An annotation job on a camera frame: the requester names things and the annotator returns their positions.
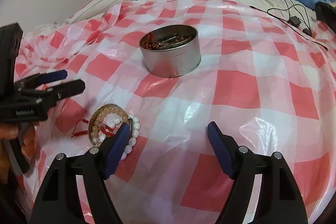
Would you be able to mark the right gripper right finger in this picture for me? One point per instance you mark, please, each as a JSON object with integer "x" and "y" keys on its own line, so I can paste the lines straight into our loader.
{"x": 279, "y": 200}

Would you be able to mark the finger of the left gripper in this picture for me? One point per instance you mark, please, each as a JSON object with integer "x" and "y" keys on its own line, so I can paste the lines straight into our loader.
{"x": 52, "y": 95}
{"x": 50, "y": 77}

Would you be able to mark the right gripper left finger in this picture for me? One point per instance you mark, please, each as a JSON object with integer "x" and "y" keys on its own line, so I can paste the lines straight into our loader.
{"x": 58, "y": 197}

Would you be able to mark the jewelry inside tin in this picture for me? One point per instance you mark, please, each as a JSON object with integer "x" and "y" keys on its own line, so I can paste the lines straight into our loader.
{"x": 153, "y": 43}

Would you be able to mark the left hand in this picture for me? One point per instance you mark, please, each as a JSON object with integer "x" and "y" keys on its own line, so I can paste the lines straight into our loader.
{"x": 28, "y": 147}

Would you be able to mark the red white checkered plastic cloth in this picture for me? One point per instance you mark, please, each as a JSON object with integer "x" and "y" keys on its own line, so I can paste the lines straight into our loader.
{"x": 270, "y": 87}

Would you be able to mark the round silver tin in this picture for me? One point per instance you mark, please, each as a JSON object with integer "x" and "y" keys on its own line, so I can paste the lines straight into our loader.
{"x": 177, "y": 61}

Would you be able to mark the black jacket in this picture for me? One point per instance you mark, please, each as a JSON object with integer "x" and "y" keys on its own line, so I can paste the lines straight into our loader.
{"x": 326, "y": 14}

